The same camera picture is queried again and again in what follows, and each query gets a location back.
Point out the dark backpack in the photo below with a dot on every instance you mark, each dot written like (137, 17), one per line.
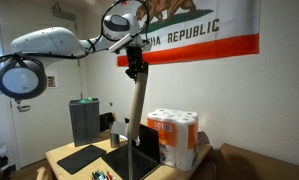
(204, 138)

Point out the black laptop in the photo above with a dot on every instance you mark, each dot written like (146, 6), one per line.
(145, 156)

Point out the grey door closer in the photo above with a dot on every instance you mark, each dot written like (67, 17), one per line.
(64, 14)

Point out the curved wooden frame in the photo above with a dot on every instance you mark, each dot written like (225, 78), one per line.
(41, 174)

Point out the metal tissue roll holder stand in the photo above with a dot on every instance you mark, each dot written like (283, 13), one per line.
(130, 160)

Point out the black flat pad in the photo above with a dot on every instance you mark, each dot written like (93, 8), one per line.
(80, 159)

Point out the coloured marker pens pack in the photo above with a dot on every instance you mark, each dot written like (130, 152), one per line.
(102, 175)

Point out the paper towel rolls pack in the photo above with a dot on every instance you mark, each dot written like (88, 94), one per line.
(175, 140)

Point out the brown armchair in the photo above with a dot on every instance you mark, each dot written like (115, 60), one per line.
(259, 166)

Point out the grey plastic bin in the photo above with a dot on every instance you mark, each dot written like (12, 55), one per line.
(85, 123)

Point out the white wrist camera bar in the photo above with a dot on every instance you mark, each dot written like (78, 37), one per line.
(120, 43)

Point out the steel tumbler cup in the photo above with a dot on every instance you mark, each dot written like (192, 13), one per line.
(114, 140)

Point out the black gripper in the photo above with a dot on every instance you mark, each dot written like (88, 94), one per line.
(134, 56)

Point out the black box behind bin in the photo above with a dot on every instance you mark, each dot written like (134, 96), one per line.
(105, 121)

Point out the California Republic flag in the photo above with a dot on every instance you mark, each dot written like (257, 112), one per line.
(202, 30)

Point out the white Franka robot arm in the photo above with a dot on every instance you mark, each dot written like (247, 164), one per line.
(49, 41)

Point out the small photo on door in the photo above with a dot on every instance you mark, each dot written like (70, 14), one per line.
(51, 81)

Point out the brown cardboard tissue roll tube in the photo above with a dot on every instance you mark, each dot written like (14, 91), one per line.
(137, 103)

